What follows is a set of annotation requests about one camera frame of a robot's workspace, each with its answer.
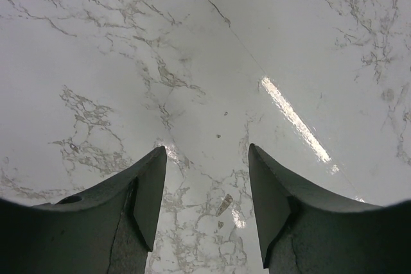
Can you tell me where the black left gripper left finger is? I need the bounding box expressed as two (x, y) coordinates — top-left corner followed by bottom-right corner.
(1, 146), (167, 273)

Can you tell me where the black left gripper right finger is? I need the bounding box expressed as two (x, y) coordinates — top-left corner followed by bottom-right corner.
(249, 144), (410, 273)

